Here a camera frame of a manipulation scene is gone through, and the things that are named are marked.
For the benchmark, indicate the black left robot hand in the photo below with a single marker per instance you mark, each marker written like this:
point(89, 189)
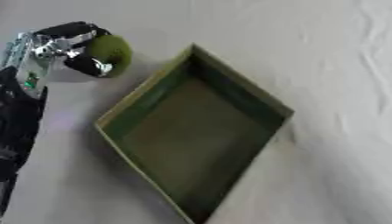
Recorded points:
point(76, 46)

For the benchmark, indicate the green round toy fruit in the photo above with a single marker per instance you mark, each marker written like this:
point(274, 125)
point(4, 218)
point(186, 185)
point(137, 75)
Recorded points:
point(113, 53)

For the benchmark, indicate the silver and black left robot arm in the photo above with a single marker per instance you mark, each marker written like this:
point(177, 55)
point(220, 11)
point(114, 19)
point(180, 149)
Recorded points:
point(20, 116)

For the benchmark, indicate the cardboard box with green inside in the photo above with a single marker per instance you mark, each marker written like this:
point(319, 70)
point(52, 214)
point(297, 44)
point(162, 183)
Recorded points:
point(194, 131)

